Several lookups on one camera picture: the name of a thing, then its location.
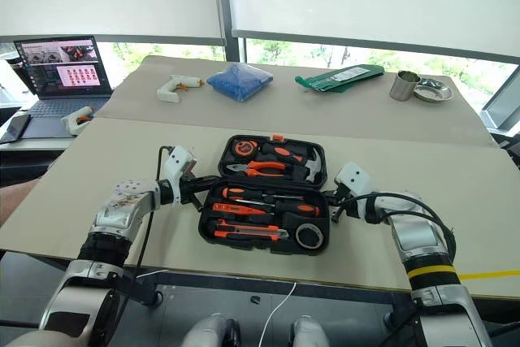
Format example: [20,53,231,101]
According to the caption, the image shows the black tool case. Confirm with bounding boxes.
[197,133,332,256]

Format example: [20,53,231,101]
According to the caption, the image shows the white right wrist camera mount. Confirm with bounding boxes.
[333,161,373,198]

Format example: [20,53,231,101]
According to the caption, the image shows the small orange black screwdriver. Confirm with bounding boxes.
[220,186,305,202]

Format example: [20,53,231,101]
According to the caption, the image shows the orange handled pliers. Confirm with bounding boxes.
[226,159,288,179]

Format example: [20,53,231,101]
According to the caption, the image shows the orange black claw hammer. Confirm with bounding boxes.
[259,141,325,184]

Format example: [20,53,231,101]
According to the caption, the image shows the grey window pillar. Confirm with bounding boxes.
[212,0,247,64]

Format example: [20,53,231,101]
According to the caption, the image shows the orange test pen screwdriver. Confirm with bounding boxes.
[210,202,266,216]

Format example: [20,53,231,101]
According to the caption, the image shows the large orange black screwdriver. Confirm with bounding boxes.
[232,198,321,219]

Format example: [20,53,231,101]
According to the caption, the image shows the orange black utility knife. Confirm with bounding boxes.
[210,218,291,242]

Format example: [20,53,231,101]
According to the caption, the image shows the open grey laptop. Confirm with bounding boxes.
[12,35,113,139]

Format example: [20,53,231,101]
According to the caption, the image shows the dark electrical tape roll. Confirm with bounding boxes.
[294,222,324,250]

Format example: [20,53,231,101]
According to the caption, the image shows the silver rounded leg shell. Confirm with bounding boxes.
[288,314,331,347]
[180,314,241,347]

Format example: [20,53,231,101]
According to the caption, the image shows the white side desk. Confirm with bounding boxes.
[0,136,75,152]

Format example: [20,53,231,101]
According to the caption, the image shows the black flat device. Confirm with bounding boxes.
[0,113,33,145]

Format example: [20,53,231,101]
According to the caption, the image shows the long white cable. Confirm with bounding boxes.
[258,280,298,347]

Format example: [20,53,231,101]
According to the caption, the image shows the short white cable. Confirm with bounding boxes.
[135,268,171,280]

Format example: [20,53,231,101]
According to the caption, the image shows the grey open window sash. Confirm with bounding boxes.
[480,65,520,133]

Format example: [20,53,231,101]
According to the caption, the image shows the blue plastic bag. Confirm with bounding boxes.
[206,63,275,102]

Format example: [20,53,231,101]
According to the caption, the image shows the green flat package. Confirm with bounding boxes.
[294,63,386,93]

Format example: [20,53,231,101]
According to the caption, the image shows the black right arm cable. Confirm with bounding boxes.
[339,191,458,261]

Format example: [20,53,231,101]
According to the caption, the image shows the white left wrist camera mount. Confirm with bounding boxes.
[165,145,199,206]

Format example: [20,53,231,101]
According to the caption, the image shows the bystander's bare leg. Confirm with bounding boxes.
[0,177,42,223]

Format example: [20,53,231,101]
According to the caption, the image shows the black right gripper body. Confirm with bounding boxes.
[324,183,353,207]

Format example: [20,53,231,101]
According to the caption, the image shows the steel cup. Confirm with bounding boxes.
[388,70,422,102]

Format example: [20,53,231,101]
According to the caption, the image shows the orange black tape measure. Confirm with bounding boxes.
[232,139,260,158]

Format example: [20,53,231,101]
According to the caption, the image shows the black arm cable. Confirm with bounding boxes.
[119,145,177,323]
[339,191,458,261]

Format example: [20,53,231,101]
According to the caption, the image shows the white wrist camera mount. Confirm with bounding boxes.
[165,145,199,206]
[333,161,373,198]

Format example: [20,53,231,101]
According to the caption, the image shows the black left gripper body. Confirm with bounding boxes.
[180,176,205,206]

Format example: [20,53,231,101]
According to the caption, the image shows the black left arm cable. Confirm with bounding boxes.
[119,145,177,323]

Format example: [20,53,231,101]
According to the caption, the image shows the round steel dish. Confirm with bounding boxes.
[413,76,453,103]

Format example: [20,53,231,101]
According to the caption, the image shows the white glue gun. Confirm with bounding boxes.
[60,106,96,137]
[156,74,205,103]

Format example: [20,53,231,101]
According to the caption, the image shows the black metal table frame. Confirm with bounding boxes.
[117,268,412,324]

